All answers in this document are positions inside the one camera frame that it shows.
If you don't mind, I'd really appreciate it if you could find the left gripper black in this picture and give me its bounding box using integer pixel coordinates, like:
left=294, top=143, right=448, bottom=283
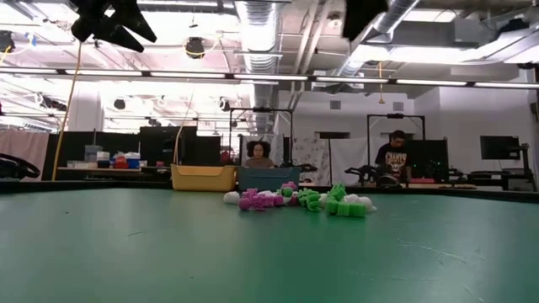
left=70, top=0, right=157, bottom=54

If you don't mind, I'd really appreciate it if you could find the long ceiling light strip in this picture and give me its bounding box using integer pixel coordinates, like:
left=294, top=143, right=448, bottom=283
left=0, top=66, right=539, bottom=90

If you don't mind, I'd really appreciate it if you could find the black round ceiling fixture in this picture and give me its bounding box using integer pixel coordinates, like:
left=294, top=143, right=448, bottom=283
left=184, top=36, right=206, bottom=60

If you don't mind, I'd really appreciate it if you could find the black partition panel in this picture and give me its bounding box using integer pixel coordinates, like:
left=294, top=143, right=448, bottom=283
left=41, top=131, right=141, bottom=182
left=138, top=125, right=222, bottom=167

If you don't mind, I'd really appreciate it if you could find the clear plastic container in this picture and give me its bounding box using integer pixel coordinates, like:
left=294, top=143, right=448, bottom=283
left=83, top=144, right=104, bottom=163

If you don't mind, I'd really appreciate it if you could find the plain white cloth sheet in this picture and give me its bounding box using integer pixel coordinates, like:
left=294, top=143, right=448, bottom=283
left=329, top=137, right=380, bottom=187

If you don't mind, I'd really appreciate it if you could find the person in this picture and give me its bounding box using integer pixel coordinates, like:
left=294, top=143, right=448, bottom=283
left=243, top=140, right=277, bottom=169
left=374, top=129, right=413, bottom=183

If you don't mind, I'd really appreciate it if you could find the wooden side table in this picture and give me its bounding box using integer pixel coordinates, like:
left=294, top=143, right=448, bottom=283
left=56, top=166, right=173, bottom=178

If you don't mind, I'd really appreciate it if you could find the patterned white cloth sheet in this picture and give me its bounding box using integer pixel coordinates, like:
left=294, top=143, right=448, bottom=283
left=292, top=137, right=331, bottom=187

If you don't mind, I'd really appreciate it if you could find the pink curtain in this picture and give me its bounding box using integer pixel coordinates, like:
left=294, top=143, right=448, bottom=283
left=0, top=128, right=51, bottom=182

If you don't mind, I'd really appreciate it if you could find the black rounded chair back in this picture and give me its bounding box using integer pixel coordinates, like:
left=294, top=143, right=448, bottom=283
left=376, top=174, right=402, bottom=189

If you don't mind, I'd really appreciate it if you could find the yellow plastic bin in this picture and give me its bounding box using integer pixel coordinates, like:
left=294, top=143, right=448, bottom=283
left=170, top=163, right=239, bottom=193

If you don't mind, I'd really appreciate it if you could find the wooden workbench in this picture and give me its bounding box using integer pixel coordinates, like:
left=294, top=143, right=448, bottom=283
left=399, top=182, right=479, bottom=190

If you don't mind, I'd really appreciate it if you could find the black computer monitor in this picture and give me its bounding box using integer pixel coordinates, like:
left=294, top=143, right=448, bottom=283
left=479, top=135, right=521, bottom=161

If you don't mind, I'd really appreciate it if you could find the blue-grey plastic bin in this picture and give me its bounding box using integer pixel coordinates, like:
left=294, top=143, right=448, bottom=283
left=237, top=166, right=302, bottom=193

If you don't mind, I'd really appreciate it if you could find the black monitor stand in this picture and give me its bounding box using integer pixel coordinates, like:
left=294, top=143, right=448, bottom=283
left=504, top=142, right=538, bottom=193

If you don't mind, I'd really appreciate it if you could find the black office desk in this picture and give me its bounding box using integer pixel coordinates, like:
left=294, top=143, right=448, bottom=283
left=448, top=167, right=538, bottom=193

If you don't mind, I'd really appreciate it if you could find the silver ceiling air duct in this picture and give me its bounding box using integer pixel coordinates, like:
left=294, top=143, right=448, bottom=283
left=233, top=0, right=282, bottom=136
left=336, top=0, right=422, bottom=81

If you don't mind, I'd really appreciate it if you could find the thick yellow hanging cable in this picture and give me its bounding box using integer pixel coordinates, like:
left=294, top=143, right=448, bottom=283
left=51, top=32, right=84, bottom=182

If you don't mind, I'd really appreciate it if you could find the yellow hanging pendant cord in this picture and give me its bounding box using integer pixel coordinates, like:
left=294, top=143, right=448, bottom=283
left=377, top=61, right=387, bottom=105

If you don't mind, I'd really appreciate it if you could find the black metal frame stand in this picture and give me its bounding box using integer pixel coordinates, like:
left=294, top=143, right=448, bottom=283
left=366, top=112, right=426, bottom=186
left=228, top=107, right=295, bottom=169

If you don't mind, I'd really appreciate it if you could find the thin yellow hanging cable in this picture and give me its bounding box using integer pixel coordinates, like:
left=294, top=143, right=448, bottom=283
left=172, top=90, right=195, bottom=166

